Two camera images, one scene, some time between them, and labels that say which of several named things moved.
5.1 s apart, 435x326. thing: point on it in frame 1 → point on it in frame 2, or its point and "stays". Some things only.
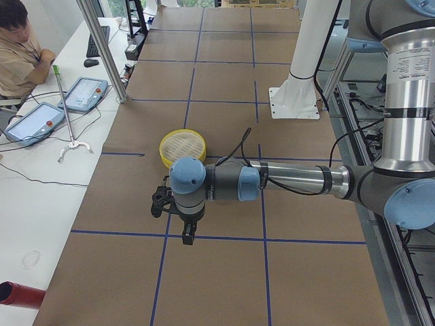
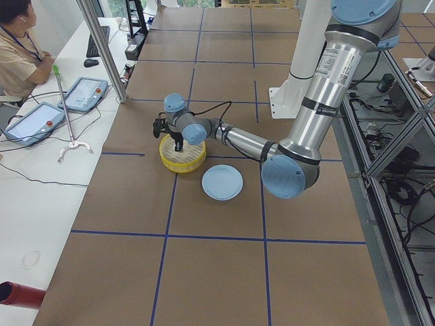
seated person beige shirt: (24, 64) stays
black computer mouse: (89, 62) stays
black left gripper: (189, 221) → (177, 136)
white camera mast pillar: (296, 97) stays
